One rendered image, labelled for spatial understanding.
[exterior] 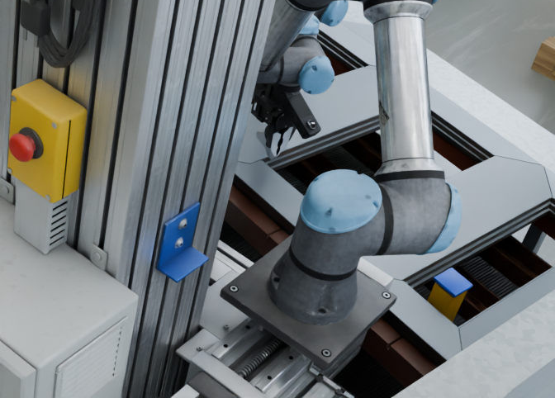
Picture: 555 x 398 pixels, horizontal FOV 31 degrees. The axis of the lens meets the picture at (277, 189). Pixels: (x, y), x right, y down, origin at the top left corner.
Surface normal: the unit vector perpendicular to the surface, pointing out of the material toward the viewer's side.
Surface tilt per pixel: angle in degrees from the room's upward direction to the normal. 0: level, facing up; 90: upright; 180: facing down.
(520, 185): 0
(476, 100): 0
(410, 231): 68
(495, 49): 0
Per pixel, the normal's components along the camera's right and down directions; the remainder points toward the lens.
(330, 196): 0.09, -0.76
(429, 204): 0.40, -0.14
